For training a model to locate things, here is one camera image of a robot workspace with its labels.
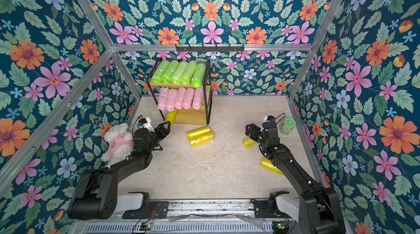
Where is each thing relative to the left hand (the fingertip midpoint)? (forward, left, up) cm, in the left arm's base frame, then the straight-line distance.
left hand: (169, 123), depth 88 cm
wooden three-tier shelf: (+8, -11, +19) cm, 24 cm away
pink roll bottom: (+11, -16, +7) cm, 21 cm away
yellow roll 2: (-22, -51, -12) cm, 57 cm away
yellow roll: (-4, -14, -10) cm, 18 cm away
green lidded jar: (-3, -67, -6) cm, 68 cm away
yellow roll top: (+1, -15, -12) cm, 19 cm away
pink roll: (+14, +3, +7) cm, 16 cm away
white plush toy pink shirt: (-7, +27, -5) cm, 28 cm away
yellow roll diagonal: (+13, +3, -10) cm, 17 cm away
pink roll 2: (+11, -1, +6) cm, 13 cm away
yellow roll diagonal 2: (-9, -44, -12) cm, 46 cm away
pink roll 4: (+12, -11, +6) cm, 17 cm away
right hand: (-7, -44, 0) cm, 44 cm away
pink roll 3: (+13, -6, +6) cm, 16 cm away
